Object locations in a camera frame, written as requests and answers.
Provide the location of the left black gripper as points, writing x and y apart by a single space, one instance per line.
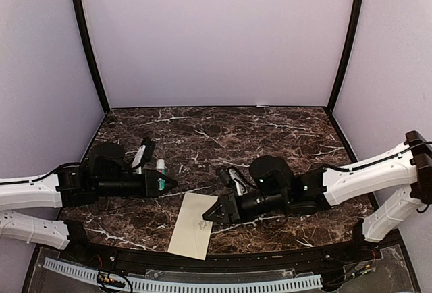
150 184

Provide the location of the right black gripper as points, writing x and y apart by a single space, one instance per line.
230 207

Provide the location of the green white glue stick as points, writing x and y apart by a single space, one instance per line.
160 167

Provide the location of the cream paper envelope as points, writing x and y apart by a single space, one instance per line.
192 233

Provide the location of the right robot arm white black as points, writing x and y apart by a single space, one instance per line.
276 188

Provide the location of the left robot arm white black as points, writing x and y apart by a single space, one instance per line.
105 174

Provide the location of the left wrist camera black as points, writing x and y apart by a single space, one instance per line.
142 156

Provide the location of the black front table rail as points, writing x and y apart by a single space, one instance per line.
321 258

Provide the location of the white slotted cable duct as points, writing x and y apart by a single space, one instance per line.
140 284

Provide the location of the small circuit board with wires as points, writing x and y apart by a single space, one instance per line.
106 281

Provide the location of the left black frame post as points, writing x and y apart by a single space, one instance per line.
90 55

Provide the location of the black frame post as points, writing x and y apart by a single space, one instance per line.
345 56
90 55

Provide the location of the right black frame post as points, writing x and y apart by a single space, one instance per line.
345 56

